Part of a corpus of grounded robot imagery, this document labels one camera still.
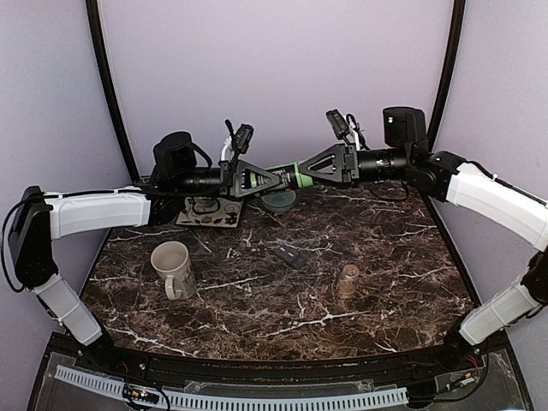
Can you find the black front rail base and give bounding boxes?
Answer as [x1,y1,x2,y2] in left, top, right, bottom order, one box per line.
[28,333,533,410]

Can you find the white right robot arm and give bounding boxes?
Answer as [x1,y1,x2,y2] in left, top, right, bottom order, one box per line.
[299,106,547,372]

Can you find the light blue ribbed bowl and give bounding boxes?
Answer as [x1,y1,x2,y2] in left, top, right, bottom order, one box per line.
[260,191,297,214]

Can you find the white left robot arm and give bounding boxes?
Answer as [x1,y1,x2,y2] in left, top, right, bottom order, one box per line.
[1,124,280,373]

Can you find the clear bottle yellow capsules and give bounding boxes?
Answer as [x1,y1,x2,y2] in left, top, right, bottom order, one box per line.
[336,265,360,299]

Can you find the square floral ceramic plate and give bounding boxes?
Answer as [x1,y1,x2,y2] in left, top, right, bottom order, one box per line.
[176,197,243,229]

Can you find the beige ceramic mug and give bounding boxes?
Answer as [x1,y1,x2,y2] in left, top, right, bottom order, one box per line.
[150,241,197,301]

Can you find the clear weekly pill organizer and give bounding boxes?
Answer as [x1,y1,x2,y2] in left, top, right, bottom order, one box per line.
[273,245,308,269]

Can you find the green lid pill bottle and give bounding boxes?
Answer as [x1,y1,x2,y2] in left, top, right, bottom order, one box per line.
[245,162,314,194]

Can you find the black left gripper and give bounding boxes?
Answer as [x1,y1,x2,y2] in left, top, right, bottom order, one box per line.
[176,159,283,201]

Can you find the white slotted cable duct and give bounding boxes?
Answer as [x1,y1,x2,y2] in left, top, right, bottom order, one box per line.
[54,365,408,410]

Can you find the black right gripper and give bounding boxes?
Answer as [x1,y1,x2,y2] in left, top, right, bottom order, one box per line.
[300,142,411,190]

